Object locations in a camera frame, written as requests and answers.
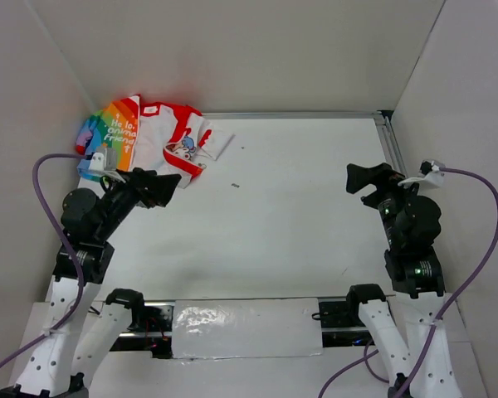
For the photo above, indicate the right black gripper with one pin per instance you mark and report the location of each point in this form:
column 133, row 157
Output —
column 384, row 177

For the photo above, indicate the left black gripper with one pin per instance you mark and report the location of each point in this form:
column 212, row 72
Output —
column 148, row 186

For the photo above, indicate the colourful rainbow children's jacket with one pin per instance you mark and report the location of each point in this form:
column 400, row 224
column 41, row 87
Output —
column 163, row 137

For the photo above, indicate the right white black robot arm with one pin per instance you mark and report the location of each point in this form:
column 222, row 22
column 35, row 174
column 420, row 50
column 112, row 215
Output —
column 418, row 362

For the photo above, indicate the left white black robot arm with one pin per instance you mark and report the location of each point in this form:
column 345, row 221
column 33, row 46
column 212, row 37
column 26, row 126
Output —
column 65, row 357

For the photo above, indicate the aluminium frame rail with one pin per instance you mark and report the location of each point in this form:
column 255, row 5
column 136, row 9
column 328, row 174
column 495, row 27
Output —
column 381, row 118

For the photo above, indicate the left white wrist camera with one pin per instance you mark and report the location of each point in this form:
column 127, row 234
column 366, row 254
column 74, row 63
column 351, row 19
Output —
column 103, row 163

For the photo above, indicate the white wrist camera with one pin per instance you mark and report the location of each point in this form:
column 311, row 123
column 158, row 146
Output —
column 430, row 175
column 103, row 163

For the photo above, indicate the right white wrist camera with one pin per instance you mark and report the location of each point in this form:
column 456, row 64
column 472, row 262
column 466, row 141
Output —
column 430, row 175

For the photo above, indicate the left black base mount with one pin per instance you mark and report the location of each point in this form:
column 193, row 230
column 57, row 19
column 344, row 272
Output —
column 150, row 331

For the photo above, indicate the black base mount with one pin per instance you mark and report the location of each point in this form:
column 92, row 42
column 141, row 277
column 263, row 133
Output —
column 150, row 331
column 339, row 321

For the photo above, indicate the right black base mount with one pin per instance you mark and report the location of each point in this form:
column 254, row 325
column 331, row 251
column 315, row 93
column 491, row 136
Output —
column 339, row 321

